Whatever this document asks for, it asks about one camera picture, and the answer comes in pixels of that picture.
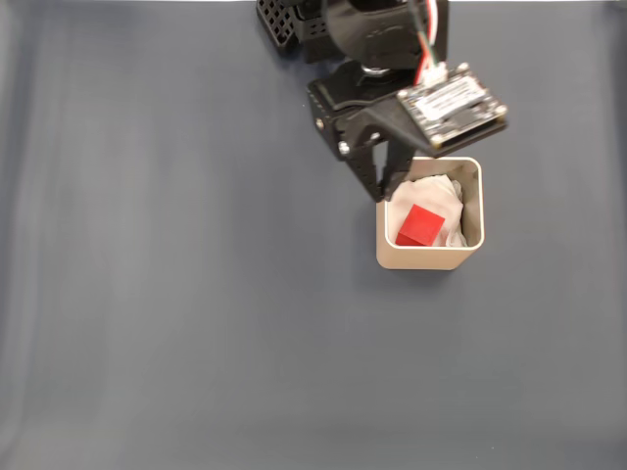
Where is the red cube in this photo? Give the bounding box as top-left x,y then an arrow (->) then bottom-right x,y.
394,204 -> 447,247

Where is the beige square box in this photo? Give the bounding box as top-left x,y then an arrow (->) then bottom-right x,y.
375,156 -> 486,271

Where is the white crumpled tissue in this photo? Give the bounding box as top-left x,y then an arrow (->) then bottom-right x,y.
386,173 -> 467,249

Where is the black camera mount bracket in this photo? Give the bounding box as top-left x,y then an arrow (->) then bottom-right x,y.
362,105 -> 510,159

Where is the camera circuit board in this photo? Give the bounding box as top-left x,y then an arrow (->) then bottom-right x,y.
396,62 -> 508,148

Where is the multicolour camera wire bundle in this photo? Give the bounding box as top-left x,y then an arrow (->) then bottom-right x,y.
409,0 -> 447,84

